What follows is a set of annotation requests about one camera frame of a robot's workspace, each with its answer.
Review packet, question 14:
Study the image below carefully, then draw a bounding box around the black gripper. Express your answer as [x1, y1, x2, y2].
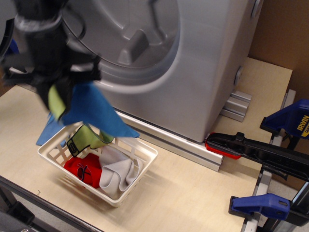
[0, 24, 100, 116]

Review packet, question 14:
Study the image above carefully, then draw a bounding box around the green cloth with black trim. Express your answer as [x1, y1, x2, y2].
[48, 85, 66, 121]

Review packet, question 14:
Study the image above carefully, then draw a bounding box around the large blue cloth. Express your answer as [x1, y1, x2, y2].
[61, 82, 139, 138]

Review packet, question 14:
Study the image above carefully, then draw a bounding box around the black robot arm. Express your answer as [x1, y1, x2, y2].
[0, 0, 100, 119]

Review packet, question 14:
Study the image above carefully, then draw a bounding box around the white plastic laundry basket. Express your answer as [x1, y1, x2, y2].
[38, 123, 158, 207]

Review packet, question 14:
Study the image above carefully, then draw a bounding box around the grey toy washing machine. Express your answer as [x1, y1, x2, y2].
[0, 0, 264, 143]

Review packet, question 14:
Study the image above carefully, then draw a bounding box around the light blue cloth on table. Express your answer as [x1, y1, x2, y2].
[36, 113, 64, 145]

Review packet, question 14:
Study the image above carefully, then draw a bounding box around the green cloth in basket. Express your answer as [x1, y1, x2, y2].
[66, 124, 114, 157]

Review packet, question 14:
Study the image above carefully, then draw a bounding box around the red cloth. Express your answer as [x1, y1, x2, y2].
[64, 153, 102, 189]

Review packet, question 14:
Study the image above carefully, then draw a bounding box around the light grey cloth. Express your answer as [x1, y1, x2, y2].
[99, 146, 137, 200]

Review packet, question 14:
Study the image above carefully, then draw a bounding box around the aluminium extrusion side block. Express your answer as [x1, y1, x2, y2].
[220, 90, 252, 122]

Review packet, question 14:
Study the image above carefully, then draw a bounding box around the brown cardboard panel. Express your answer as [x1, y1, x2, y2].
[249, 0, 309, 99]

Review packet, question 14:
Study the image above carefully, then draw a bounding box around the black and red bar clamp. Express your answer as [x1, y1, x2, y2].
[205, 132, 309, 182]

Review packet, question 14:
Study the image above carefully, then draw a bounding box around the blue Irwin clamp upper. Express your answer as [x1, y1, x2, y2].
[260, 99, 309, 139]

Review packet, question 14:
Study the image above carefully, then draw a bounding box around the blue clamp lower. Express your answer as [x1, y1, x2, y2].
[228, 193, 309, 227]

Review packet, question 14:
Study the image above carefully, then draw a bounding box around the black metal table frame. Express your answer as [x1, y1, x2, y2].
[0, 176, 100, 232]

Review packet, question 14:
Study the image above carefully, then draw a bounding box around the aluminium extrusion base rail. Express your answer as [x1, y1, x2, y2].
[9, 67, 224, 172]

